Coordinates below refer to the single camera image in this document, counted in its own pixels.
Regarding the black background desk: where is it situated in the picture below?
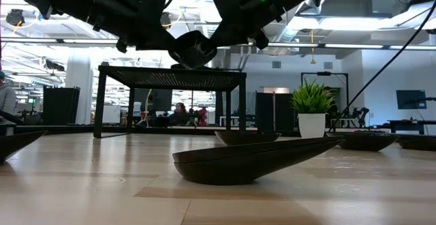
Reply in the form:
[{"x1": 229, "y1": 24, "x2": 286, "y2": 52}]
[{"x1": 387, "y1": 119, "x2": 436, "y2": 134}]

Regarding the black folding partition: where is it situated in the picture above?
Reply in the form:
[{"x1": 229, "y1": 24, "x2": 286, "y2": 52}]
[
  {"x1": 42, "y1": 86, "x2": 81, "y2": 125},
  {"x1": 134, "y1": 88, "x2": 173, "y2": 128},
  {"x1": 255, "y1": 91, "x2": 296, "y2": 133}
]

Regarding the red background object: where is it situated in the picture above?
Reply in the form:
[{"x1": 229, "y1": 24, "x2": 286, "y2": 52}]
[{"x1": 198, "y1": 106, "x2": 208, "y2": 127}]

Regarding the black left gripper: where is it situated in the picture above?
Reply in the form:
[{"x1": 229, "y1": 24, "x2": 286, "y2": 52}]
[{"x1": 91, "y1": 0, "x2": 176, "y2": 53}]

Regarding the black hanging cable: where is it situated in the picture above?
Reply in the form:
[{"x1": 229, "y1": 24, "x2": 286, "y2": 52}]
[{"x1": 328, "y1": 0, "x2": 436, "y2": 133}]

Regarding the black rectangular stand frame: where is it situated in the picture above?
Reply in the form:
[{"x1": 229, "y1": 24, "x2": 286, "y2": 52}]
[{"x1": 300, "y1": 71, "x2": 349, "y2": 121}]

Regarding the small grey bin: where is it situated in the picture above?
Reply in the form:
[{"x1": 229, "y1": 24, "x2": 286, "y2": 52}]
[{"x1": 0, "y1": 122, "x2": 17, "y2": 138}]

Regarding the black wall monitor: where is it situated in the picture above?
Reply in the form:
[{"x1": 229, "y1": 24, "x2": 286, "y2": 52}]
[{"x1": 396, "y1": 89, "x2": 428, "y2": 110}]

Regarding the black teardrop mini plate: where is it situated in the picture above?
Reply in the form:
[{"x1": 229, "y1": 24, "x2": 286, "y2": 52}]
[
  {"x1": 326, "y1": 132, "x2": 399, "y2": 152},
  {"x1": 172, "y1": 138, "x2": 344, "y2": 186},
  {"x1": 396, "y1": 134, "x2": 436, "y2": 152},
  {"x1": 0, "y1": 130, "x2": 48, "y2": 164},
  {"x1": 213, "y1": 130, "x2": 282, "y2": 147}
]

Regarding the black ceiling cable reel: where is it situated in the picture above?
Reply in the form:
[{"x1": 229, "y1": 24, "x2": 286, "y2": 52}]
[{"x1": 5, "y1": 8, "x2": 25, "y2": 27}]

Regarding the black faceted mini plate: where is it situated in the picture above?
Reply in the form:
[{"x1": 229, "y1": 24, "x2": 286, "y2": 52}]
[{"x1": 168, "y1": 30, "x2": 219, "y2": 70}]

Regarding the silver ceiling air duct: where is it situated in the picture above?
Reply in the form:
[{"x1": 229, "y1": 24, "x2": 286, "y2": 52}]
[
  {"x1": 272, "y1": 0, "x2": 330, "y2": 45},
  {"x1": 193, "y1": 0, "x2": 225, "y2": 31}
]

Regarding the black perforated metal shelf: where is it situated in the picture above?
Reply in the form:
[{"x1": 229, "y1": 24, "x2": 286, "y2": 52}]
[{"x1": 93, "y1": 64, "x2": 248, "y2": 139}]

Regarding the yellow hanging cord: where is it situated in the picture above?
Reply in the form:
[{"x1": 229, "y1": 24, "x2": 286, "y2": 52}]
[{"x1": 309, "y1": 29, "x2": 317, "y2": 65}]

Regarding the white building column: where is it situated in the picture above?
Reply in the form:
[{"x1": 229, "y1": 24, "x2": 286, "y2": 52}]
[{"x1": 65, "y1": 47, "x2": 93, "y2": 125}]

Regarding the black aluminium table frame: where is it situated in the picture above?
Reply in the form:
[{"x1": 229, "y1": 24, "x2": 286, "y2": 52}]
[{"x1": 0, "y1": 124, "x2": 436, "y2": 138}]

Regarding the green plant in white pot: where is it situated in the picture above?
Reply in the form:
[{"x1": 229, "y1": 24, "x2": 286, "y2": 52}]
[{"x1": 290, "y1": 79, "x2": 338, "y2": 139}]

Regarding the white ceiling light strip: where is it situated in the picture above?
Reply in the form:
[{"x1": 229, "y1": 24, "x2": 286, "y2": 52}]
[
  {"x1": 388, "y1": 44, "x2": 436, "y2": 51},
  {"x1": 324, "y1": 43, "x2": 384, "y2": 49},
  {"x1": 268, "y1": 42, "x2": 320, "y2": 48},
  {"x1": 63, "y1": 39, "x2": 117, "y2": 45},
  {"x1": 1, "y1": 38, "x2": 59, "y2": 44}
]

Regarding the white board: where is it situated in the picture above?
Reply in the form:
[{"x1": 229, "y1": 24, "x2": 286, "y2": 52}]
[{"x1": 102, "y1": 104, "x2": 121, "y2": 125}]

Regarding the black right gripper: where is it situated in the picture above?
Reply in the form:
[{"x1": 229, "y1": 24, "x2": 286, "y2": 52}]
[{"x1": 209, "y1": 0, "x2": 297, "y2": 50}]

